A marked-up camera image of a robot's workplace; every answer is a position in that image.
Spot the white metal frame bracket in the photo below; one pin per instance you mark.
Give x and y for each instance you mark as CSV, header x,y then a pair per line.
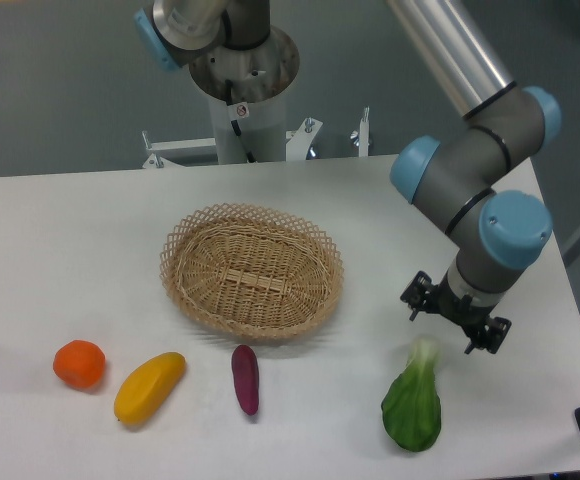
x,y
237,145

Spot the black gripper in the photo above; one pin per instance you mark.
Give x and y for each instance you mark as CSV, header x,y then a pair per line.
x,y
484,332

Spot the yellow mango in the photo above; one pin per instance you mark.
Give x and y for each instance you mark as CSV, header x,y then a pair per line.
x,y
144,391

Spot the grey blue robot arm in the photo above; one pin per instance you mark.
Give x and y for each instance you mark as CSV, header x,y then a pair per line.
x,y
498,235

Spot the orange fruit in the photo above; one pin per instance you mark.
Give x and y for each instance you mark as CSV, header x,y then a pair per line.
x,y
80,364

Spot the green bok choy vegetable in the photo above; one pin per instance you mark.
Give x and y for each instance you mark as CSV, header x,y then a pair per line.
x,y
411,409

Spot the purple sweet potato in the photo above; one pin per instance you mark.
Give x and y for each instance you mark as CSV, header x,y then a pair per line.
x,y
244,365

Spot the woven wicker basket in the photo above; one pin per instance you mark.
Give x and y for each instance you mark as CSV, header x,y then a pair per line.
x,y
251,271

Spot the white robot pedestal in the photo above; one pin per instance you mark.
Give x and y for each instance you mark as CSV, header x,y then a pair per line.
x,y
248,86

